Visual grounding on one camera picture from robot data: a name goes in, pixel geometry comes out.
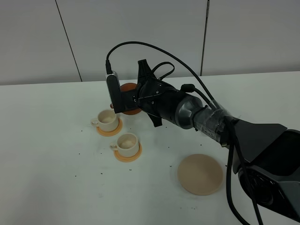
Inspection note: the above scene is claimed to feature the near white teacup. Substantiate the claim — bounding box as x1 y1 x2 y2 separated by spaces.
110 133 139 158

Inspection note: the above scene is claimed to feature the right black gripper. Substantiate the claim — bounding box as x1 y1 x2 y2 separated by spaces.
133 59 188 128

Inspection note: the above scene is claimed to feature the orange coaster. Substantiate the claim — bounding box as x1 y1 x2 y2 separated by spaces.
113 143 143 163
96 119 123 137

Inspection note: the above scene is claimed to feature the brown clay teapot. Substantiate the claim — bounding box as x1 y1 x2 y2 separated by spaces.
110 82 142 116

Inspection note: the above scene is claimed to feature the right camera black cable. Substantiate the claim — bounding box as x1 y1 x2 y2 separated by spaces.
105 41 264 225

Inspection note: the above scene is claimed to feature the far white teacup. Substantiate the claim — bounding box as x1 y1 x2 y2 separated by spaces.
91 109 119 132

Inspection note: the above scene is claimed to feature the near orange coaster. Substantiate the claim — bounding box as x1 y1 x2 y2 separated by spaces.
113 143 143 163

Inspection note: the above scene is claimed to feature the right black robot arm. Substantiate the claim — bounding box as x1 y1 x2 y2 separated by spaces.
134 60 300 224

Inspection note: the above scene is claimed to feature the white teacup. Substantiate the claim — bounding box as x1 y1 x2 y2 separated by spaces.
91 109 119 132
110 133 139 158

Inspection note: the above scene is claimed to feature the beige round teapot tray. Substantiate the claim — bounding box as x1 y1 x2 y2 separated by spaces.
177 154 224 196

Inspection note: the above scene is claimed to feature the far orange coaster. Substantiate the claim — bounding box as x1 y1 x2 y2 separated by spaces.
96 119 123 137

